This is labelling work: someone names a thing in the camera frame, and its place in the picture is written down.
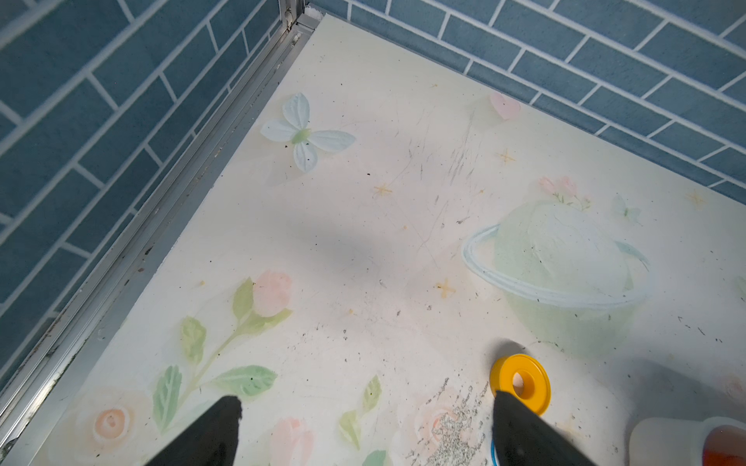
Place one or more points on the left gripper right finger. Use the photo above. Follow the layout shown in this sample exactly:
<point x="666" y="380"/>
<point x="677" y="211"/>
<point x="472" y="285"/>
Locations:
<point x="520" y="437"/>

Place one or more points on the white plastic storage box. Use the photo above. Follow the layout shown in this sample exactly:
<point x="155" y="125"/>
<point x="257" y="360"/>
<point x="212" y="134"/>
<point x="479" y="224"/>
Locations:
<point x="660" y="441"/>

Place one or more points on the small yellow tape roll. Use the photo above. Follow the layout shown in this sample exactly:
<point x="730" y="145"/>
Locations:
<point x="525" y="378"/>

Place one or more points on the orange white tape roll top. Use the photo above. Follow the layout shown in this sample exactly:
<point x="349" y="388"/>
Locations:
<point x="724" y="446"/>

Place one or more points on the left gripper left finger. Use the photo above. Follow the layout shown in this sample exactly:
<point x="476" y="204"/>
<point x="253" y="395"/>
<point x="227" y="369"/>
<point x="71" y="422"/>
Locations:
<point x="210" y="440"/>

